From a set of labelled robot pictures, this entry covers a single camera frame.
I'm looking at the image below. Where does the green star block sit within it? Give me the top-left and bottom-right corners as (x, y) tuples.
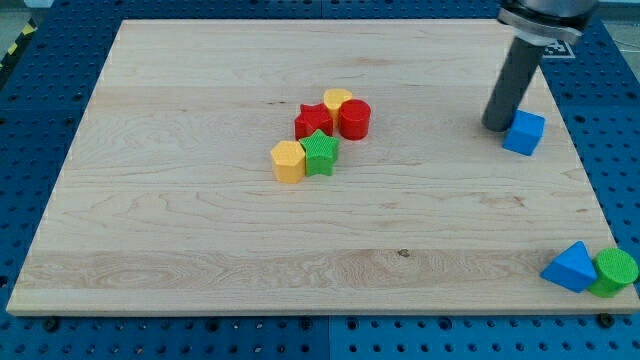
(299, 129), (339, 176)

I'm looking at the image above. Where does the red cylinder block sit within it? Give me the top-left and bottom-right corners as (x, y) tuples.
(339, 99), (371, 140)

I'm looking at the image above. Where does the green cylinder block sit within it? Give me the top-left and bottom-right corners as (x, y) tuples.
(587, 248), (639, 298)

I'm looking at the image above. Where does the yellow heart block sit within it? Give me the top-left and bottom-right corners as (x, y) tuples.
(323, 88), (353, 123)

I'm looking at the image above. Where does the yellow hexagon block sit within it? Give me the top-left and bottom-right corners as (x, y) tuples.
(270, 140), (306, 184)

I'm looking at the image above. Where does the blue cube block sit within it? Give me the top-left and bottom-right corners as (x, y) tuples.
(502, 110), (546, 156)

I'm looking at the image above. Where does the red star block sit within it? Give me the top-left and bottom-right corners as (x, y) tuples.
(294, 103), (334, 140)

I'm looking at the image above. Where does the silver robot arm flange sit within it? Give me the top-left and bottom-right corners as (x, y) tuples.
(497, 0), (599, 46)

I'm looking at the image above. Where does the wooden board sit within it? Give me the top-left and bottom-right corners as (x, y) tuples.
(7, 20), (639, 316)

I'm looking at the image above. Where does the black white fiducial marker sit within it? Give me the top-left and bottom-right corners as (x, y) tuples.
(542, 40), (575, 60)

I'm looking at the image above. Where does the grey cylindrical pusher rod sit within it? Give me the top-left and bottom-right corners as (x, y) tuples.
(481, 37), (545, 132)

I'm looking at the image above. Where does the blue triangle block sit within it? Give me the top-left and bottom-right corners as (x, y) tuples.
(540, 241), (598, 293)

